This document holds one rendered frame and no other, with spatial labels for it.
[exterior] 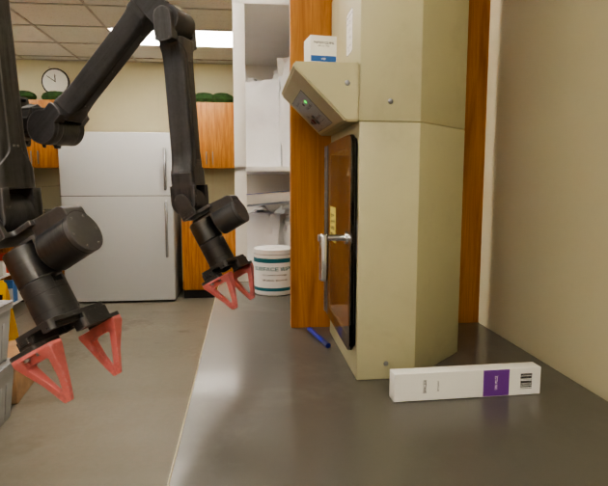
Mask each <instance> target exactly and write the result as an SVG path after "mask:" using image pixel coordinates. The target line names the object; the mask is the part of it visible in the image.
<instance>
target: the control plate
mask: <svg viewBox="0 0 608 486"><path fill-rule="evenodd" d="M304 100H306V101H307V103H308V104H307V103H306V102H305V101H304ZM302 103H303V104H304V105H305V106H303V105H302ZM292 105H293V106H294V107H295V108H296V109H297V110H298V111H299V112H300V113H301V114H302V115H303V116H304V117H305V118H306V119H307V120H308V122H309V123H311V120H314V119H313V118H312V116H314V117H317V115H318V113H320V114H321V117H319V118H318V119H317V120H318V122H319V123H320V124H318V123H317V122H316V121H315V120H314V121H315V122H316V124H312V126H313V127H314V128H315V129H316V130H317V131H318V132H320V131H321V130H322V129H324V128H325V127H327V126H328V125H330V124H331V123H333V122H332V121H330V120H329V119H328V118H327V117H326V116H325V115H324V114H323V113H322V112H321V111H320V110H319V109H318V108H317V106H316V105H315V104H314V102H313V101H312V100H311V99H310V98H309V97H307V96H306V95H305V94H304V93H303V92H302V91H301V90H300V92H299V94H298V95H297V97H296V98H295V100H294V102H293V103H292Z"/></svg>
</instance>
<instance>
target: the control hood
mask: <svg viewBox="0 0 608 486"><path fill-rule="evenodd" d="M300 90H301V91H302V92H303V93H304V94H305V95H306V96H307V97H309V98H310V99H311V100H312V101H313V102H314V104H315V105H316V106H317V108H318V109H319V110H320V111H321V112H322V113H323V114H324V115H325V116H326V117H327V118H328V119H329V120H330V121H332V122H333V123H331V124H330V125H328V126H327V127H325V128H324V129H322V130H321V131H320V132H318V131H317V130H316V129H315V128H314V127H313V126H312V125H311V124H310V123H309V122H308V120H307V119H306V118H305V117H304V116H303V115H302V114H301V113H300V112H299V111H298V110H297V109H296V108H295V107H294V106H293V105H292V103H293V102H294V100H295V98H296V97H297V95H298V94H299V92H300ZM282 96H283V98H284V99H285V100H286V101H287V102H288V103H289V104H290V105H291V106H292V107H293V108H294V109H295V110H296V111H297V113H298V114H299V115H300V116H301V117H302V118H303V119H304V120H305V121H306V122H307V123H308V124H309V125H310V126H311V127H312V128H313V129H314V130H315V131H316V132H317V133H318V134H319V135H321V136H331V135H333V134H335V133H336V132H338V131H340V130H342V129H344V128H346V127H348V126H350V125H352V124H354V123H356V122H357V121H359V97H360V65H359V64H358V63H337V62H296V61H295V63H293V65H292V68H291V70H290V74H289V76H288V79H287V81H286V84H285V86H284V89H283V90H282Z"/></svg>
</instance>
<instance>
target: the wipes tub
mask: <svg viewBox="0 0 608 486"><path fill-rule="evenodd" d="M254 287H255V293H257V294H259V295H264V296H282V295H288V294H290V246H284V245H264V246H257V247H255V248H254Z"/></svg>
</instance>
